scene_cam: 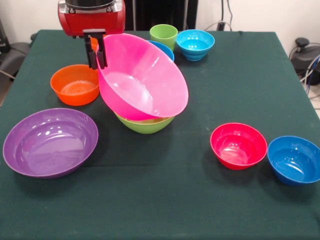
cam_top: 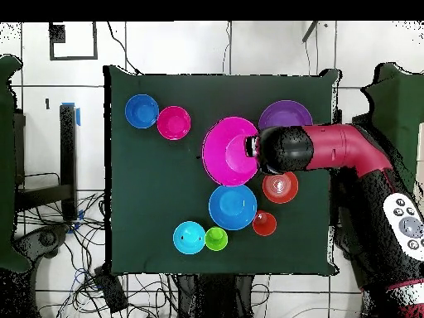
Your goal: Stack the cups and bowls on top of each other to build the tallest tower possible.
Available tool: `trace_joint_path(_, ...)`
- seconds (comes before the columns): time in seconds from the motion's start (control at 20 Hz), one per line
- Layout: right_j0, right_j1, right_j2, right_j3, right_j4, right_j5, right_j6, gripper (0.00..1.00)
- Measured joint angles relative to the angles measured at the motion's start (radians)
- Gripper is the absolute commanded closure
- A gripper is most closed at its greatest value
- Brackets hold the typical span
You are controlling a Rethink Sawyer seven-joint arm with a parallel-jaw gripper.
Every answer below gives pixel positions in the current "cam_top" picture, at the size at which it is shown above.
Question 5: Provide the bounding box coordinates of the dark green tablecloth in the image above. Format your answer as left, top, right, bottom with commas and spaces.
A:
104, 65, 340, 276

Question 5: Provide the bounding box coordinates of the large pink bowl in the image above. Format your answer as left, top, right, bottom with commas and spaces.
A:
201, 116, 260, 187

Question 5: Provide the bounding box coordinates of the orange cup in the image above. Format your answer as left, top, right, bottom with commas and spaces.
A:
252, 210, 278, 238

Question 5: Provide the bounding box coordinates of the large light blue bowl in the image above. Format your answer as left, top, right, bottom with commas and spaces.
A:
208, 184, 258, 231

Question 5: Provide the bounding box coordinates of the white box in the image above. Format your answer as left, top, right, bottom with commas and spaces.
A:
412, 121, 424, 200

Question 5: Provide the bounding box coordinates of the red bowl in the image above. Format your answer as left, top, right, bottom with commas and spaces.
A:
156, 105, 192, 142

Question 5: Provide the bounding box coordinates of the black floor stand base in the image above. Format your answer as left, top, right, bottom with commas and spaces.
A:
12, 224, 71, 263

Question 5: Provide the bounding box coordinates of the orange bowl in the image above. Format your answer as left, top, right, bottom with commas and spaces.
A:
262, 171, 300, 205

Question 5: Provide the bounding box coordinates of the small dark blue bowl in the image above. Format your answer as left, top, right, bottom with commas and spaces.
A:
124, 94, 161, 129

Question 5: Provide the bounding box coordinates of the small ribbed cyan bowl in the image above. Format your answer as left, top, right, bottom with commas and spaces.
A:
172, 220, 207, 255

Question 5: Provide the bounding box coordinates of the black metal stand frame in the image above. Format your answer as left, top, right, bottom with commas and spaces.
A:
14, 104, 79, 221

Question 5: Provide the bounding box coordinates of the purple bowl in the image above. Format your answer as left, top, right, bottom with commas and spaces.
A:
258, 99, 315, 131

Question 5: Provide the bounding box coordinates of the green cloth side table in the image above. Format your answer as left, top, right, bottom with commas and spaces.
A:
352, 62, 424, 193
0, 54, 32, 274

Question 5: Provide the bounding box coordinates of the green cup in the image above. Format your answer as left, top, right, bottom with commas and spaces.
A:
204, 226, 229, 252

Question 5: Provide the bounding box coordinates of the black power brick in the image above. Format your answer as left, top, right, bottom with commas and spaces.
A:
94, 266, 129, 314

